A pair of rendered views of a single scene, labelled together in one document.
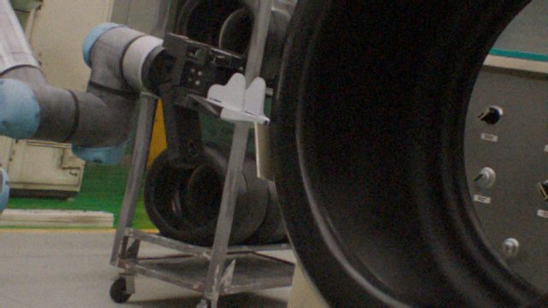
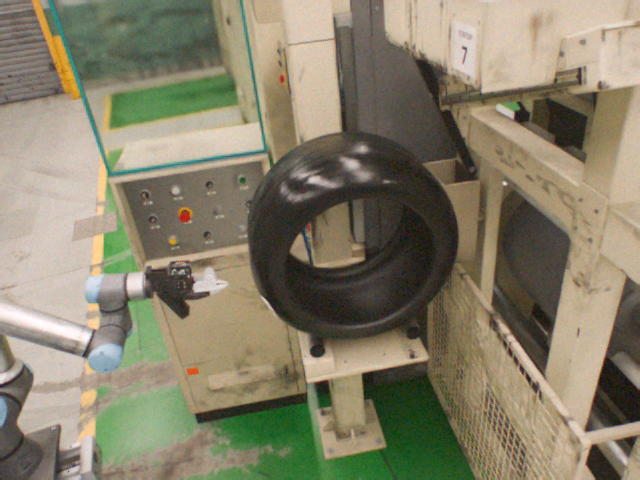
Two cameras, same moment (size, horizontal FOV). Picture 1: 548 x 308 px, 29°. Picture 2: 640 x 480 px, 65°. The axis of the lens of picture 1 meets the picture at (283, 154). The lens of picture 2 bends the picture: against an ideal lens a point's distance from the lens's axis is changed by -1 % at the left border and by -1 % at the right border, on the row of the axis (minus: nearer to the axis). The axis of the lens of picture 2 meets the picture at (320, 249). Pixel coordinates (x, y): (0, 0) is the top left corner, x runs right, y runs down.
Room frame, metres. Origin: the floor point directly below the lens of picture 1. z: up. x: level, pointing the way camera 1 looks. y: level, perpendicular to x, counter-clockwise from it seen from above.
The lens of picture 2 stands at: (0.37, 0.72, 1.88)
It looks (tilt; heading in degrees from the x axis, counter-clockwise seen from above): 32 degrees down; 311
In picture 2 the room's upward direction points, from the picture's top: 7 degrees counter-clockwise
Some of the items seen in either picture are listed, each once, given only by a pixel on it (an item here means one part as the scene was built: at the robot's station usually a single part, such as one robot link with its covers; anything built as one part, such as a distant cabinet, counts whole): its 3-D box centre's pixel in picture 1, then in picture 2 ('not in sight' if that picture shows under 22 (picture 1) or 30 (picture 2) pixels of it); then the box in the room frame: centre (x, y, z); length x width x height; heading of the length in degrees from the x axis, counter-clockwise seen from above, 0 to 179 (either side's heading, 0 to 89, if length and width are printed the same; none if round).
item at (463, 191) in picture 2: not in sight; (445, 212); (1.01, -0.70, 1.05); 0.20 x 0.15 x 0.30; 136
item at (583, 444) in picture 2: not in sight; (479, 395); (0.72, -0.35, 0.65); 0.90 x 0.02 x 0.70; 136
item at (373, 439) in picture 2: not in sight; (349, 425); (1.31, -0.44, 0.02); 0.27 x 0.27 x 0.04; 46
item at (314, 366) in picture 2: not in sight; (311, 329); (1.21, -0.18, 0.84); 0.36 x 0.09 x 0.06; 136
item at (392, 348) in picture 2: not in sight; (355, 330); (1.11, -0.28, 0.80); 0.37 x 0.36 x 0.02; 46
